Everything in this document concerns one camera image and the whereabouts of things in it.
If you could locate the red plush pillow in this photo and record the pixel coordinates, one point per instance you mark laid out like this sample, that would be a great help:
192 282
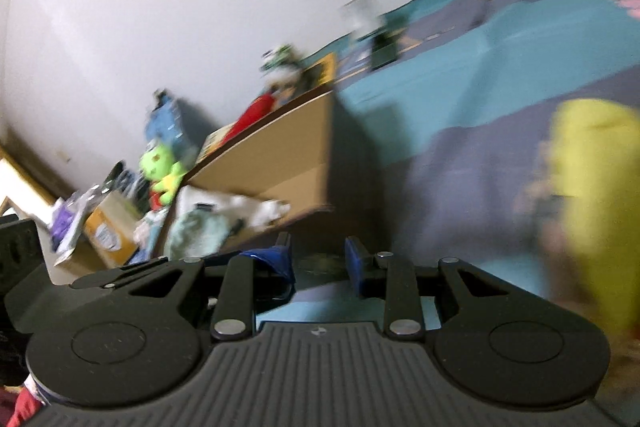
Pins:
260 107

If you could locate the teal purple patterned bedsheet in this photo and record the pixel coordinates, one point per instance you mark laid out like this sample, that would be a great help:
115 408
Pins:
456 122

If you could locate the illustrated picture book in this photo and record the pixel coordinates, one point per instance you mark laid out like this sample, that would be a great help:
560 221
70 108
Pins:
212 142

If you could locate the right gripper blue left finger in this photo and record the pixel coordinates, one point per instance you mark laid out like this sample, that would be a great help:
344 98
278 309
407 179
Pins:
275 272

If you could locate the yellow towel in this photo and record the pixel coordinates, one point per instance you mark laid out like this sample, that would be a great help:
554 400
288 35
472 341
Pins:
594 168

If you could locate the blue plastic package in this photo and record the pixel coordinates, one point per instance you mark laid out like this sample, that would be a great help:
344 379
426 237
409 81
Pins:
163 122

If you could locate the yellow book under phone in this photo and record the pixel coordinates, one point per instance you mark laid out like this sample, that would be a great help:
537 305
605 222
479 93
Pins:
322 71

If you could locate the yellow small carton box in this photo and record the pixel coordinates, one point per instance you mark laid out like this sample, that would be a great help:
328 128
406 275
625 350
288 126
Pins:
110 229

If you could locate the green frog plush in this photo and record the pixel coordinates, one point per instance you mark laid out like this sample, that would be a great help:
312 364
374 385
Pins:
159 165

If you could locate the purple white plastic bag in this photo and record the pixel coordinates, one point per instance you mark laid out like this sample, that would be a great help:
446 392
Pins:
69 218

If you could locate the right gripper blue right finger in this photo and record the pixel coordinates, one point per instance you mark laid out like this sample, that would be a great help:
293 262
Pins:
362 267

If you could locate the pink folded cloth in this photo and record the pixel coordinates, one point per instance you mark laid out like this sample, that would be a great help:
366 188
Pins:
632 7

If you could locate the white cloth in box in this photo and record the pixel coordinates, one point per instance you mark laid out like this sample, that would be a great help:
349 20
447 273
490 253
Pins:
256 213

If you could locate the left gripper black housing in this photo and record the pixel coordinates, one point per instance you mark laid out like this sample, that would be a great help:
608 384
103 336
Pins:
20 255

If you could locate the brown cardboard box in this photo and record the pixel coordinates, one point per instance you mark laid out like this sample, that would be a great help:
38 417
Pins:
285 155

